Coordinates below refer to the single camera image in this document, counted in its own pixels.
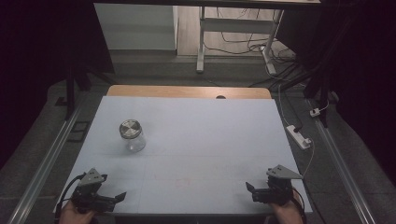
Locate person's right hand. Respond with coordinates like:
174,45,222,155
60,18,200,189
269,189,304,224

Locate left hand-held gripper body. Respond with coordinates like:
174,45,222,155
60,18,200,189
71,167,118,216

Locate white desk frame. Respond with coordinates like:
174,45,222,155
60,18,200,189
195,6,285,76

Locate black floor cables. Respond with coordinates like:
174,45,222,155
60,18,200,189
204,7,309,89

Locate thin white cable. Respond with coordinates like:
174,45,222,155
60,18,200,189
277,83,316,179

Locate aluminium floor rail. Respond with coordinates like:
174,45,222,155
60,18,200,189
305,98,378,224
7,104,82,224

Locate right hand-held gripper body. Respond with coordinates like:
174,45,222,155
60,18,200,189
262,164,304,206

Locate black metal stand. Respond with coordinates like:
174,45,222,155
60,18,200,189
63,60,110,121
267,18,353,129

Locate white power strip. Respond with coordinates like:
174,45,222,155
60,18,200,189
286,124,312,150

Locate person's left hand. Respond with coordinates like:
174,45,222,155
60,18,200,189
58,200,96,224

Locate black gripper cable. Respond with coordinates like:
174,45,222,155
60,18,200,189
55,173,86,217
290,186,308,224

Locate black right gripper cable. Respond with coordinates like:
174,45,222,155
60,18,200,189
290,186,308,224

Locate black floor plate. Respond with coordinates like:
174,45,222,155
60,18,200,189
66,120,92,144

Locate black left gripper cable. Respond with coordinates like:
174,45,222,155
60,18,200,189
55,173,86,217

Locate silver metal jar lid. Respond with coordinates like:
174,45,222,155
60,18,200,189
119,119,143,140

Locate white table mat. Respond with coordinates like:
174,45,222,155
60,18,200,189
53,95,314,216

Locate dark curtain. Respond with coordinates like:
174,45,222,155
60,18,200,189
276,0,396,188
0,0,116,171

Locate clear glass jar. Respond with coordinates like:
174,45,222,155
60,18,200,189
119,119,148,153

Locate wooden table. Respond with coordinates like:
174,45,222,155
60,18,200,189
106,84,273,100

